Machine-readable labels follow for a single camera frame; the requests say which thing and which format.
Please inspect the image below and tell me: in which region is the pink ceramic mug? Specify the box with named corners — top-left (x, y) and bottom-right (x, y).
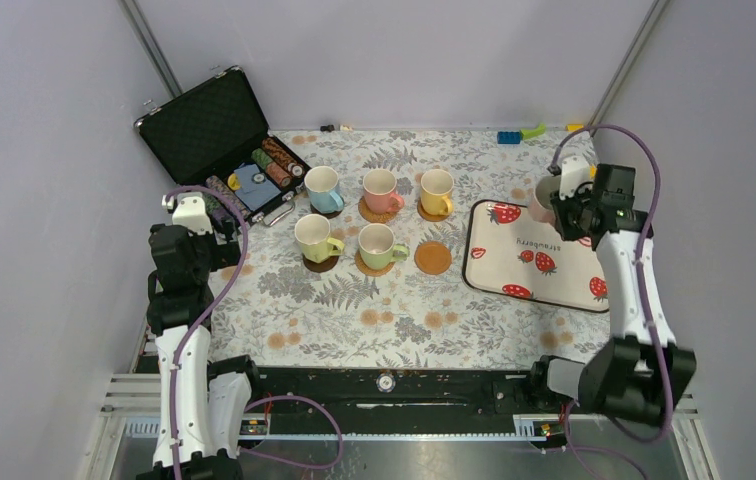
top-left (528, 176), bottom-right (560, 226)

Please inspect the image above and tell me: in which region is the blue handled white mug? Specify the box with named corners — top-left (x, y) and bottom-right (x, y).
top-left (304, 166), bottom-right (345, 210)

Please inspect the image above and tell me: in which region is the dark wooden coaster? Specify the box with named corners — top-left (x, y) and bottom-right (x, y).
top-left (302, 255), bottom-right (339, 273)
top-left (310, 204), bottom-right (345, 219)

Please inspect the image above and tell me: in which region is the yellow handled mug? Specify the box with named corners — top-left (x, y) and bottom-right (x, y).
top-left (420, 169), bottom-right (454, 217)

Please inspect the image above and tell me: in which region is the woven rattan coaster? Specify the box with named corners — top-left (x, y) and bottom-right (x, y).
top-left (355, 252), bottom-right (395, 277)
top-left (358, 197), bottom-right (398, 224)

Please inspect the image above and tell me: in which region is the light wooden coaster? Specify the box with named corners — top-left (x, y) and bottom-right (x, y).
top-left (414, 241), bottom-right (452, 275)
top-left (417, 201), bottom-right (450, 223)

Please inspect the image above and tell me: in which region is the light green ceramic mug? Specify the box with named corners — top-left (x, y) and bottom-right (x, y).
top-left (358, 223), bottom-right (410, 270)

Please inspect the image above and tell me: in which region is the pink handled mug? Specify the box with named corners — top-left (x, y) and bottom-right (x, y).
top-left (362, 169), bottom-right (405, 214)

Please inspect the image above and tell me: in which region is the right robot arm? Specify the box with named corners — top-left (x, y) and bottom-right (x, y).
top-left (526, 156), bottom-right (697, 430)

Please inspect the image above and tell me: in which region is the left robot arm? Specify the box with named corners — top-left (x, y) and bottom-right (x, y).
top-left (144, 192), bottom-right (265, 479)

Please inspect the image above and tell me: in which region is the black poker chip case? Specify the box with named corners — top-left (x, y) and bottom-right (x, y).
top-left (134, 66), bottom-right (311, 227)

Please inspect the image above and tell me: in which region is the green toy block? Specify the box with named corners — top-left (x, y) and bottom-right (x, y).
top-left (519, 123), bottom-right (547, 141)

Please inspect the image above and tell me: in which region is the strawberry print tray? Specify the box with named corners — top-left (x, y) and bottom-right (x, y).
top-left (462, 200), bottom-right (609, 313)

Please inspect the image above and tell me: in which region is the blue toy brick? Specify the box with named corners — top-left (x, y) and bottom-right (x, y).
top-left (496, 131), bottom-right (523, 145)

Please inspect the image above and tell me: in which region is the floral tablecloth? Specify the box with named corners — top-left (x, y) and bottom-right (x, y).
top-left (210, 130), bottom-right (610, 370)

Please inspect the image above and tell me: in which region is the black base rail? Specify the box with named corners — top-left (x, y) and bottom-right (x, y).
top-left (204, 357), bottom-right (569, 437)

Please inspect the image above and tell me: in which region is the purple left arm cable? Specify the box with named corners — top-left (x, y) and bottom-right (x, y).
top-left (162, 185), bottom-right (345, 480)

